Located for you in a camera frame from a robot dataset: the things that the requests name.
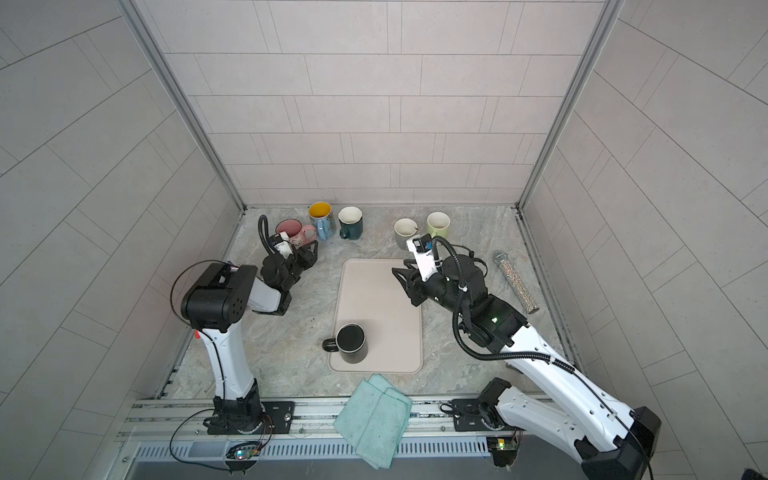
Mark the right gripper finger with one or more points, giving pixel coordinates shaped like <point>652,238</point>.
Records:
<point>416,292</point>
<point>405,276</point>

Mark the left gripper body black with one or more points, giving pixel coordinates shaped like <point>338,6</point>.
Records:
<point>303,265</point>

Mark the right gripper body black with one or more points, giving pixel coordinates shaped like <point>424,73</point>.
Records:
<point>439,289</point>

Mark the pink glass mug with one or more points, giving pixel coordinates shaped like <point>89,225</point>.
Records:
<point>294,231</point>

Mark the light blue butterfly mug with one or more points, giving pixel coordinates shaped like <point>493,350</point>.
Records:
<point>322,218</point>

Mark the grey mug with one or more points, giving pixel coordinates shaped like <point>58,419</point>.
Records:
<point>404,229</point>

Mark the dark green mug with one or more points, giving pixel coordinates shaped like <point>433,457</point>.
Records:
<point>351,223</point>

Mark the light green mug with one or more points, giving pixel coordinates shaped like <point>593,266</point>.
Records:
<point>438,224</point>

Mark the black mug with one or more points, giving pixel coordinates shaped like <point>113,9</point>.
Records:
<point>350,342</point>

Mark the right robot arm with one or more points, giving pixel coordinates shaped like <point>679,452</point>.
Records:
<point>609,439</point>

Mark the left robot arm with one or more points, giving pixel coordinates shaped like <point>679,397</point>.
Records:
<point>217,301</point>

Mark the beige tray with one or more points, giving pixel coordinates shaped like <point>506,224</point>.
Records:
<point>372,297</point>

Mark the clear tube with grains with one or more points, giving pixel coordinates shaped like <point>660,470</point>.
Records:
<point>528,302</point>

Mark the teal cloth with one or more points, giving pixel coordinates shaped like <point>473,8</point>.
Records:
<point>374,420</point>

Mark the right circuit board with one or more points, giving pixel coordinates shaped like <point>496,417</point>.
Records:
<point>503,451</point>

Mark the circuit board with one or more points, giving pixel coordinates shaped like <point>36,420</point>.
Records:
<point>241,457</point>
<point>503,451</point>

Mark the left circuit board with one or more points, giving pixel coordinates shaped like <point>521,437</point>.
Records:
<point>241,457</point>

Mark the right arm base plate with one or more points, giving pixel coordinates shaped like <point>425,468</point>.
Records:
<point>467,415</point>

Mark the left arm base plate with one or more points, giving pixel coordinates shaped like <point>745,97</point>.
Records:
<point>275,418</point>

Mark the aluminium mounting rail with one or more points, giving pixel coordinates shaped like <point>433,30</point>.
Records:
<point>314,418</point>

